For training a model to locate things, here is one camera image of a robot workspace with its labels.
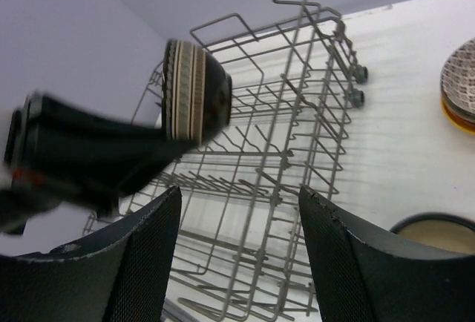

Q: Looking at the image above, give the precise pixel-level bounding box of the grey wire dish rack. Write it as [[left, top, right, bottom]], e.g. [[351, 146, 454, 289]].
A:
[[81, 0, 370, 321]]

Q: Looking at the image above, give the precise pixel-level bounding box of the glossy teal blue bowl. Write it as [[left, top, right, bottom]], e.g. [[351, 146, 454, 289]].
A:
[[390, 212, 474, 255]]

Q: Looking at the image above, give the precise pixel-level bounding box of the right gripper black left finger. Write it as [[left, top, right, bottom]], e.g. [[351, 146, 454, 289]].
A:
[[1, 186, 182, 321]]

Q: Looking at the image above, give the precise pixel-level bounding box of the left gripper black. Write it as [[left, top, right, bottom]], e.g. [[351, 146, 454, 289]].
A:
[[1, 92, 208, 233]]

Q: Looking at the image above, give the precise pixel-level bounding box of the black patterned bowl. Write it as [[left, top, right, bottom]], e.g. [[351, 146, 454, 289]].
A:
[[162, 39, 232, 145]]

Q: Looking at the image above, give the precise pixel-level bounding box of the yellow bowl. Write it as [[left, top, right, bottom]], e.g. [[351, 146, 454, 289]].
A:
[[441, 100, 475, 134]]

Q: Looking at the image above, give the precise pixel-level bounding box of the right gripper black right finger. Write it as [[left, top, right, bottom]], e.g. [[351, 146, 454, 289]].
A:
[[298, 186, 474, 321]]

